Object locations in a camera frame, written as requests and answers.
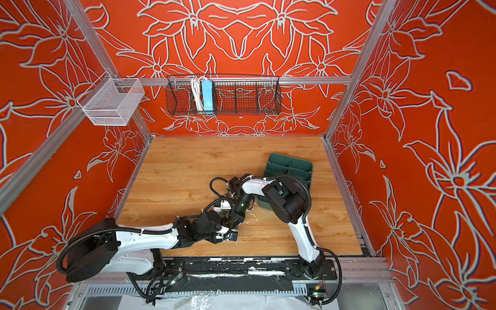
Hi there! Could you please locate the clear plastic wall bin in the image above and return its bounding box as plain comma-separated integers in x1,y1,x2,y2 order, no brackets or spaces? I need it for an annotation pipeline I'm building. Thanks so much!
77,78,145,126

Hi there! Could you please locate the green compartment tray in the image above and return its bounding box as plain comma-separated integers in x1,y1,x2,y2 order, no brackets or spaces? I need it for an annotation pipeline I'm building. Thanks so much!
258,153,313,209

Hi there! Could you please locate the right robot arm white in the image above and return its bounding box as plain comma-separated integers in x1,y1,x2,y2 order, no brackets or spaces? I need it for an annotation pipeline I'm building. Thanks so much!
226,174,327,279

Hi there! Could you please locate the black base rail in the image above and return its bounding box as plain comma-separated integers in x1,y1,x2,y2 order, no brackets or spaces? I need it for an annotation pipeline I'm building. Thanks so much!
133,257,338,297

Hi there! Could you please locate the white cable bundle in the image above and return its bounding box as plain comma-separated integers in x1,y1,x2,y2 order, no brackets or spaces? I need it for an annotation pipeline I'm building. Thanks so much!
190,77,205,113

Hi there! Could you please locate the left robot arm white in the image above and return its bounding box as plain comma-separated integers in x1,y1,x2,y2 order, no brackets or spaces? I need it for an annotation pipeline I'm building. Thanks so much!
56,198,247,283

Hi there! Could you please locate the black wire wall basket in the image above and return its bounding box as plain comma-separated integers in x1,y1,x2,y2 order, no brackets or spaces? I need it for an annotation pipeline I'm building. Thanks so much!
165,74,282,116

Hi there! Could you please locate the blue white box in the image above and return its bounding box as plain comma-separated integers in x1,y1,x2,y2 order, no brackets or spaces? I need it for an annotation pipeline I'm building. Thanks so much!
201,80,214,114

